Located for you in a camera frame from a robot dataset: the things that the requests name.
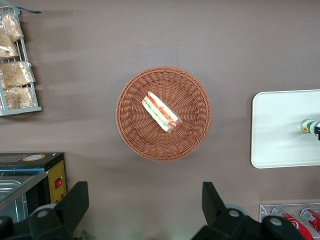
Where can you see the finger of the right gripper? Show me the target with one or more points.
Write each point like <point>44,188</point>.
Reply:
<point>317,127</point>

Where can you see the round brown wicker basket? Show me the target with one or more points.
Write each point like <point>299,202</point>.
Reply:
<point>190,140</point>

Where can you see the black food warmer appliance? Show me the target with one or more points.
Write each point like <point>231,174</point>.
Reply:
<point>30,162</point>

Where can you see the clear acrylic bottle rack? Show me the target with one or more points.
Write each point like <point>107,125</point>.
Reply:
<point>265,212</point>

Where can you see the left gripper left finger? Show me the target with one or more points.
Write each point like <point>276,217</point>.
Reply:
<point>67,210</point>

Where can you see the wrapped triangle sandwich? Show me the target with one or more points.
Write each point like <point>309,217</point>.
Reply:
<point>160,111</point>

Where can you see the green gum bottle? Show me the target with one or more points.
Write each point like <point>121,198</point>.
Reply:
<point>307,126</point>

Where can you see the cream plastic tray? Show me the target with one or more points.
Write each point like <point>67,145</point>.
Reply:
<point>280,145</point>

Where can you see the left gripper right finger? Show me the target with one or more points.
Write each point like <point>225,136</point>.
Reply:
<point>220,220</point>

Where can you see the red cola bottle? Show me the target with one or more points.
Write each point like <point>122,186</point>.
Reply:
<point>292,222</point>
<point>311,216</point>

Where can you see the clear bagged snack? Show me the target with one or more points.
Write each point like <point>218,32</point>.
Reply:
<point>7,47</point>
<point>12,26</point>
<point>16,73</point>
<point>20,97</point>

